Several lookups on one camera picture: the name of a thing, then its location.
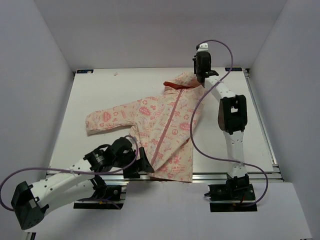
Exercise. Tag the blue label sticker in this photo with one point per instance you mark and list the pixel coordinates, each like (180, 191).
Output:
(84, 71)
(233, 69)

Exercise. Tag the pink and cream printed jacket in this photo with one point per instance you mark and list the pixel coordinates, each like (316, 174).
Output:
(161, 124)

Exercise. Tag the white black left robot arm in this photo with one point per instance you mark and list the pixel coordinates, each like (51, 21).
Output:
(81, 182)

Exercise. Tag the blue label sticker left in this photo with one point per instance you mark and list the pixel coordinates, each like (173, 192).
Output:
(84, 71)

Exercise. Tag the aluminium table edge rail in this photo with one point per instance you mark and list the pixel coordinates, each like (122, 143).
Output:
(198, 178)

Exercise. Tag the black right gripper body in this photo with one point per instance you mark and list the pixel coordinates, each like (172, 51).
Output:
(196, 67)

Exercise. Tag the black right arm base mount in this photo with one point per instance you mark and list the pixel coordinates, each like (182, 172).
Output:
(235, 195)

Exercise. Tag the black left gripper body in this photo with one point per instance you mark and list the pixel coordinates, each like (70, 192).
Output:
(121, 162)

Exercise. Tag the blue label sticker right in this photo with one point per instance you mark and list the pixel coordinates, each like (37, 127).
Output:
(233, 69)

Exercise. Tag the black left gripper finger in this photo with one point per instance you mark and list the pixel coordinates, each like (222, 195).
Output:
(131, 173)
(143, 162)

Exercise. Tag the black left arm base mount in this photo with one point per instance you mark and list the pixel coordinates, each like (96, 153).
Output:
(110, 197)

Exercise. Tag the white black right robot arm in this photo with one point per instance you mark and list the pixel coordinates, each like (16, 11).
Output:
(232, 116)

